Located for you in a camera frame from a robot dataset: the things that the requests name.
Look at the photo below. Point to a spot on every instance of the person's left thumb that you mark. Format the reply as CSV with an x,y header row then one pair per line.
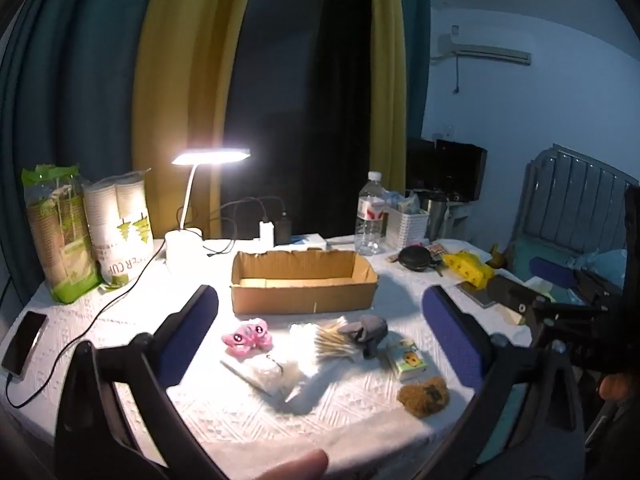
x,y
312,466

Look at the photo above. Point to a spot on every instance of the person's right hand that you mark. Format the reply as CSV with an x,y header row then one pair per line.
x,y
616,388

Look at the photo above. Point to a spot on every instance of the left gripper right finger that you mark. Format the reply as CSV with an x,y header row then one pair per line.
x,y
524,420

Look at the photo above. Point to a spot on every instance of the open cardboard box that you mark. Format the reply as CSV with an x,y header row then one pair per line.
x,y
309,281

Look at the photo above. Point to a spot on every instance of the grey padded headboard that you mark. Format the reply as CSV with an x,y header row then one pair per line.
x,y
571,204

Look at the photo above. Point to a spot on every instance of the white power strip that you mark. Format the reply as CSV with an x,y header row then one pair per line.
x,y
309,241

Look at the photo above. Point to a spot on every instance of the brown fuzzy plush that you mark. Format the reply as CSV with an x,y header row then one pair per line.
x,y
424,399

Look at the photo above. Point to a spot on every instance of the white power adapter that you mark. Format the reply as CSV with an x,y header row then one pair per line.
x,y
266,234

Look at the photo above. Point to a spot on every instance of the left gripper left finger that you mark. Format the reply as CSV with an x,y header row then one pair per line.
x,y
93,439

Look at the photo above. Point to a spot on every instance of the white desk lamp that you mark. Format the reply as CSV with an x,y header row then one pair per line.
x,y
185,245

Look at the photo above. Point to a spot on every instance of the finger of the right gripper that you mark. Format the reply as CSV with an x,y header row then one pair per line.
x,y
552,272
517,298

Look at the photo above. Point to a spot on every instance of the paper cups sleeve white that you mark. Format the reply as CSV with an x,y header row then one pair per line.
x,y
119,226

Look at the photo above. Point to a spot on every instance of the small green tissue pack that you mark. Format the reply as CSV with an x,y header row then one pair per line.
x,y
406,359

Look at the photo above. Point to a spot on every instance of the patterned small card box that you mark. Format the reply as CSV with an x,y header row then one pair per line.
x,y
437,250

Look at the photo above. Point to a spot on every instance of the clear plastic bag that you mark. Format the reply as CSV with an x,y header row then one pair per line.
x,y
275,376

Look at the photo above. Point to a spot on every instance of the cotton swabs bag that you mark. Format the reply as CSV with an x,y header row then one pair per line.
x,y
315,344

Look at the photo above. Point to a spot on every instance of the steel thermos mug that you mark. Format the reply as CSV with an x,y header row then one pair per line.
x,y
436,208

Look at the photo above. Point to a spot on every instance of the yellow curtain right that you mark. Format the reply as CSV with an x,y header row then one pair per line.
x,y
388,140

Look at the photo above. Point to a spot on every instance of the white air conditioner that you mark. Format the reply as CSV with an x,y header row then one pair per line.
x,y
450,46

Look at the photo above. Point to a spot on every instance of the teal curtain left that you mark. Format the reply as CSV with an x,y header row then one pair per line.
x,y
67,79

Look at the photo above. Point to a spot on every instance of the black monitor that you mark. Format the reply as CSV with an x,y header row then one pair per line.
x,y
452,169

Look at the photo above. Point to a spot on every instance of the white lattice basket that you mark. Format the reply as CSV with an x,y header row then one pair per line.
x,y
407,222

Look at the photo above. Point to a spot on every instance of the paper cups sleeve green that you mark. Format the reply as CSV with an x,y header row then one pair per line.
x,y
57,219

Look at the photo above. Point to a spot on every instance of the black smartphone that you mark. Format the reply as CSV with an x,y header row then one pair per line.
x,y
22,345

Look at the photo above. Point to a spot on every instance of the black round pouch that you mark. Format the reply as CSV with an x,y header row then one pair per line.
x,y
415,258

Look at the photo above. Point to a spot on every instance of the black power adapter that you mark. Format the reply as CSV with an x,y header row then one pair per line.
x,y
283,230

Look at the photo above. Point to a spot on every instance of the grey dotted sock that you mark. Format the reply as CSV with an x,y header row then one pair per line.
x,y
367,333

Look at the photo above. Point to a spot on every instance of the plastic water bottle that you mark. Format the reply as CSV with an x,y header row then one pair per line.
x,y
370,215

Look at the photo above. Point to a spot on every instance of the white lace tablecloth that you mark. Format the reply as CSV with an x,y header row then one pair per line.
x,y
253,414

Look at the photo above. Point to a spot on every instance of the pink plush toy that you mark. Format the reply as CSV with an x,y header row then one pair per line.
x,y
249,338

